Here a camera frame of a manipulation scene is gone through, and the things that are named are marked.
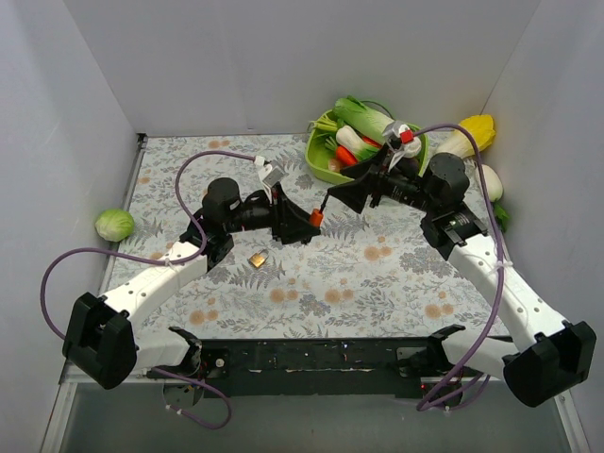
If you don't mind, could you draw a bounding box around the orange black padlock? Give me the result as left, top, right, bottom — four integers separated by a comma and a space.
309, 194, 329, 227

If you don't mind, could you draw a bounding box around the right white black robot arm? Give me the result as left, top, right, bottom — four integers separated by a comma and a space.
327, 153, 596, 408

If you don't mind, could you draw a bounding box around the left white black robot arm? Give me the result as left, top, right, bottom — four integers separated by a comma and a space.
62, 177, 321, 390

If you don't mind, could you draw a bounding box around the toy green leafy vegetable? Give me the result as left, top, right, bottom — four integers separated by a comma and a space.
357, 144, 380, 160

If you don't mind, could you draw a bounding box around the toy orange carrot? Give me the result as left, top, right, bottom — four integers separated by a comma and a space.
335, 145, 359, 167

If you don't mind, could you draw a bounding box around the toy purple eggplant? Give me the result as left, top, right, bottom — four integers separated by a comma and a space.
397, 158, 420, 178

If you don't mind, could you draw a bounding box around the toy red pepper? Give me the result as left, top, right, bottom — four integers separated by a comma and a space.
361, 136, 382, 148

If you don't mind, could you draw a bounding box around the brass padlock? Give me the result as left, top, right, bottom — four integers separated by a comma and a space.
248, 249, 269, 269

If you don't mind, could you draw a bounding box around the green plastic tray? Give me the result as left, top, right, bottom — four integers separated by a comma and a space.
305, 109, 429, 185

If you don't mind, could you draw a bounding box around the large toy napa cabbage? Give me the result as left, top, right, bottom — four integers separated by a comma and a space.
332, 96, 394, 145

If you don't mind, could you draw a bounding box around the floral table mat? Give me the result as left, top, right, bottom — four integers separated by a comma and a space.
109, 134, 490, 339

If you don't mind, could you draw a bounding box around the toy white radish on table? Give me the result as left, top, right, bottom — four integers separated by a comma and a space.
475, 164, 510, 232

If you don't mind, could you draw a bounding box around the toy yellow-leaf cabbage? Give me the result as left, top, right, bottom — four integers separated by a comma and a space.
435, 114, 496, 159

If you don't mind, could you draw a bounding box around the toy round green cabbage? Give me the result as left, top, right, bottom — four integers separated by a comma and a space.
94, 210, 135, 243

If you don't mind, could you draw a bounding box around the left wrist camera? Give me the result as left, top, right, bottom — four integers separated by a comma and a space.
254, 156, 286, 200

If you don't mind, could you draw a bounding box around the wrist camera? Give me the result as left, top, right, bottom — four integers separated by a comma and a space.
254, 156, 286, 200
382, 121, 422, 170

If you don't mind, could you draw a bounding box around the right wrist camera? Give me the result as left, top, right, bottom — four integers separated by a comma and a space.
382, 121, 422, 170

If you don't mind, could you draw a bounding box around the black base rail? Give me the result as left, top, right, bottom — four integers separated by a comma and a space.
192, 337, 453, 398

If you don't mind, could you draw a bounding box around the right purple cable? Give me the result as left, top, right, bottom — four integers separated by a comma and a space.
410, 123, 509, 412

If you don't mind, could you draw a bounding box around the purple cable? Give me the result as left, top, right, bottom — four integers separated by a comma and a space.
39, 150, 265, 430
410, 123, 509, 412

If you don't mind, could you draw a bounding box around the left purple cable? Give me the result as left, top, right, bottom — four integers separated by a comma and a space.
39, 150, 265, 430

